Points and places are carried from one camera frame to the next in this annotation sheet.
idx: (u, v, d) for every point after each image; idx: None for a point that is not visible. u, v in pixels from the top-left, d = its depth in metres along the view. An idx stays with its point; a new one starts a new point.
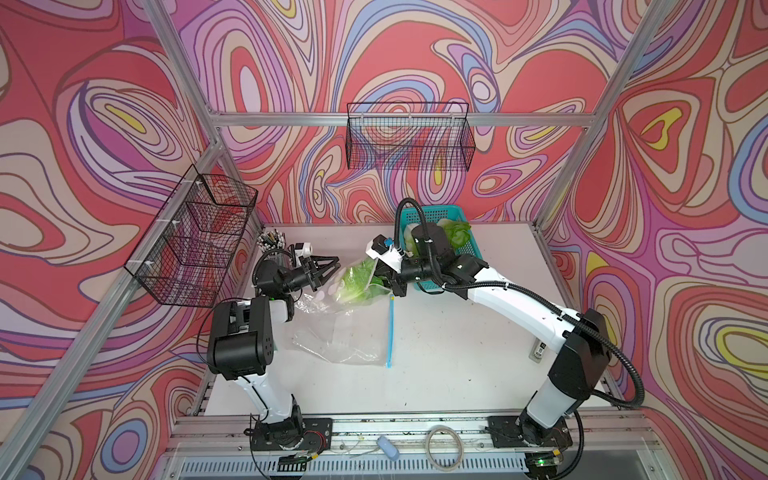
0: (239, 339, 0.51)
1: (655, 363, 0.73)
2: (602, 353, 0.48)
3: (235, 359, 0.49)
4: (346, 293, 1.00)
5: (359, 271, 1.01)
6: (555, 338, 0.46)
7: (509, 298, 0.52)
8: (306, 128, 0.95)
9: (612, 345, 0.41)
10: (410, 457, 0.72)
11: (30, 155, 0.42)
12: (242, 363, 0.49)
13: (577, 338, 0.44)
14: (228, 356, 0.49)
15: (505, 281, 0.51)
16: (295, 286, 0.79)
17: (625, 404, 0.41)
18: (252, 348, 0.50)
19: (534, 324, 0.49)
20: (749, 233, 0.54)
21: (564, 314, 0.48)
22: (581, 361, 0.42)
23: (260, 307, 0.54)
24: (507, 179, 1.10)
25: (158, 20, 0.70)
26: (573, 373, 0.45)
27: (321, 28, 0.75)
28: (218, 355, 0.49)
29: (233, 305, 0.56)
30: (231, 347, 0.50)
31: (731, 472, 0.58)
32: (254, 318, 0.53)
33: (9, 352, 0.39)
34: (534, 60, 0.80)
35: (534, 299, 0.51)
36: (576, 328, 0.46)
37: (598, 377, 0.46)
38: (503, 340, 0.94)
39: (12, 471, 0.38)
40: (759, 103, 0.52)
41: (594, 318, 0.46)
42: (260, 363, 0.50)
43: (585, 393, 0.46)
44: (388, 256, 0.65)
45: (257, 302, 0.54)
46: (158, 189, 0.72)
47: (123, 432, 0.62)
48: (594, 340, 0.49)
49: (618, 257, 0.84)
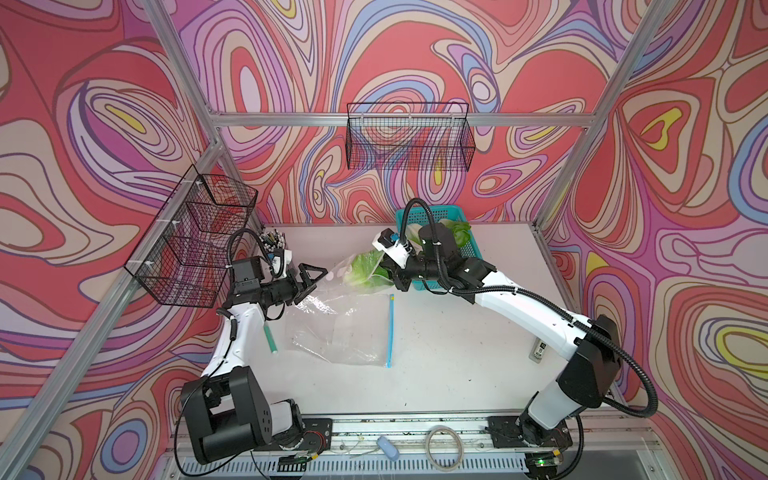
0: (228, 431, 0.42)
1: (656, 364, 0.73)
2: (614, 361, 0.47)
3: (232, 447, 0.41)
4: (351, 278, 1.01)
5: (365, 257, 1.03)
6: (567, 345, 0.45)
7: (519, 302, 0.51)
8: (306, 128, 0.95)
9: (624, 352, 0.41)
10: (410, 457, 0.72)
11: (31, 155, 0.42)
12: (238, 446, 0.42)
13: (589, 346, 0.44)
14: (217, 448, 0.41)
15: (515, 287, 0.53)
16: (277, 296, 0.71)
17: (636, 412, 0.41)
18: (243, 439, 0.42)
19: (543, 330, 0.48)
20: (750, 233, 0.53)
21: (574, 320, 0.47)
22: (593, 368, 0.41)
23: (242, 393, 0.42)
24: (507, 180, 1.10)
25: (158, 19, 0.70)
26: (583, 381, 0.44)
27: (321, 27, 0.75)
28: (213, 448, 0.41)
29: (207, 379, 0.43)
30: (223, 439, 0.41)
31: (731, 472, 0.58)
32: (242, 407, 0.42)
33: (9, 352, 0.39)
34: (534, 60, 0.80)
35: (544, 305, 0.50)
36: (587, 335, 0.45)
37: (608, 384, 0.44)
38: (503, 340, 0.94)
39: (12, 471, 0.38)
40: (758, 104, 0.52)
41: (605, 325, 0.45)
42: (257, 443, 0.42)
43: (596, 401, 0.45)
44: (394, 251, 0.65)
45: (236, 386, 0.41)
46: (158, 189, 0.72)
47: (123, 432, 0.62)
48: (605, 347, 0.48)
49: (618, 257, 0.84)
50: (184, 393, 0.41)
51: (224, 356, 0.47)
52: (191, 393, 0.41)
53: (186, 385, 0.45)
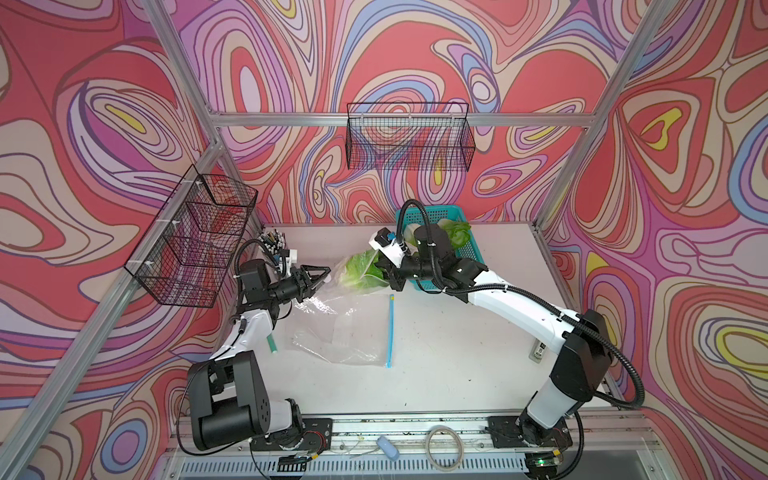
0: (228, 414, 0.43)
1: (655, 364, 0.73)
2: (604, 354, 0.48)
3: (230, 432, 0.42)
4: (345, 280, 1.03)
5: (359, 257, 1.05)
6: (555, 339, 0.46)
7: (508, 299, 0.52)
8: (306, 128, 0.95)
9: (614, 348, 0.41)
10: (410, 457, 0.72)
11: (31, 156, 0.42)
12: (237, 433, 0.42)
13: (577, 339, 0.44)
14: (216, 433, 0.42)
15: (504, 284, 0.55)
16: (284, 296, 0.74)
17: (626, 404, 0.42)
18: (242, 424, 0.42)
19: (534, 326, 0.49)
20: (750, 233, 0.53)
21: (563, 314, 0.48)
22: (580, 361, 0.43)
23: (244, 375, 0.44)
24: (507, 179, 1.10)
25: (158, 19, 0.70)
26: (573, 374, 0.45)
27: (321, 27, 0.75)
28: (212, 431, 0.42)
29: (212, 362, 0.45)
30: (222, 422, 0.42)
31: (731, 472, 0.58)
32: (243, 388, 0.43)
33: (9, 353, 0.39)
34: (534, 60, 0.80)
35: (532, 300, 0.51)
36: (575, 328, 0.46)
37: (599, 378, 0.46)
38: (503, 340, 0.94)
39: (12, 471, 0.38)
40: (758, 104, 0.52)
41: (594, 319, 0.46)
42: (255, 430, 0.43)
43: (587, 395, 0.45)
44: (389, 250, 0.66)
45: (238, 368, 0.44)
46: (158, 189, 0.72)
47: (123, 432, 0.62)
48: (594, 341, 0.49)
49: (618, 256, 0.84)
50: (191, 373, 0.43)
51: (231, 345, 0.50)
52: (197, 373, 0.43)
53: (194, 367, 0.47)
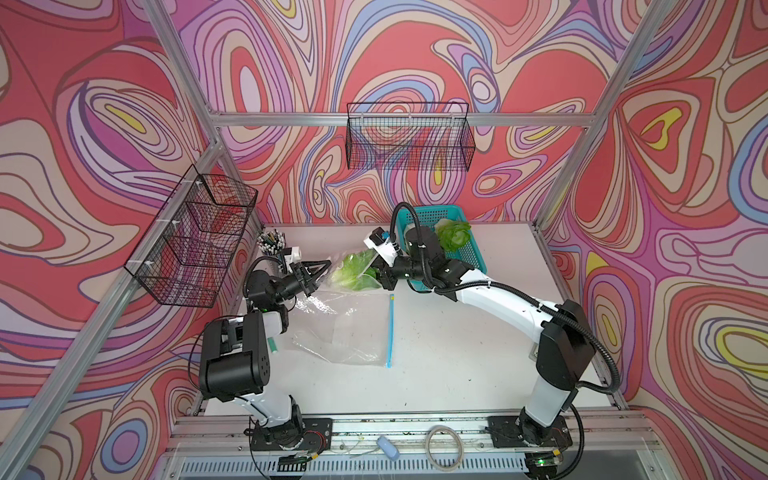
0: (233, 362, 0.48)
1: (656, 363, 0.73)
2: (585, 344, 0.50)
3: (232, 381, 0.46)
4: (339, 278, 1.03)
5: (356, 257, 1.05)
6: (535, 329, 0.49)
7: (494, 296, 0.55)
8: (306, 127, 0.95)
9: (594, 338, 0.49)
10: (410, 457, 0.72)
11: (30, 155, 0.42)
12: (238, 382, 0.46)
13: (555, 328, 0.46)
14: (220, 380, 0.46)
15: (487, 281, 0.58)
16: (288, 293, 0.76)
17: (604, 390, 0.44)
18: (244, 373, 0.47)
19: (517, 318, 0.51)
20: (749, 233, 0.54)
21: (542, 305, 0.51)
22: (559, 349, 0.44)
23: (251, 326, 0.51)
24: (507, 179, 1.10)
25: (158, 20, 0.70)
26: (557, 363, 0.47)
27: (321, 27, 0.75)
28: (216, 378, 0.46)
29: (225, 324, 0.53)
30: (227, 368, 0.47)
31: (731, 472, 0.58)
32: (249, 337, 0.50)
33: (9, 352, 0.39)
34: (534, 60, 0.80)
35: (513, 293, 0.54)
36: (555, 318, 0.48)
37: (583, 368, 0.48)
38: (503, 340, 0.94)
39: (12, 471, 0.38)
40: (758, 103, 0.52)
41: (573, 308, 0.49)
42: (256, 382, 0.47)
43: (570, 383, 0.47)
44: (383, 249, 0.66)
45: (248, 319, 0.51)
46: (158, 189, 0.72)
47: (123, 432, 0.62)
48: (575, 332, 0.51)
49: (618, 256, 0.84)
50: (206, 329, 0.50)
51: None
52: (213, 326, 0.50)
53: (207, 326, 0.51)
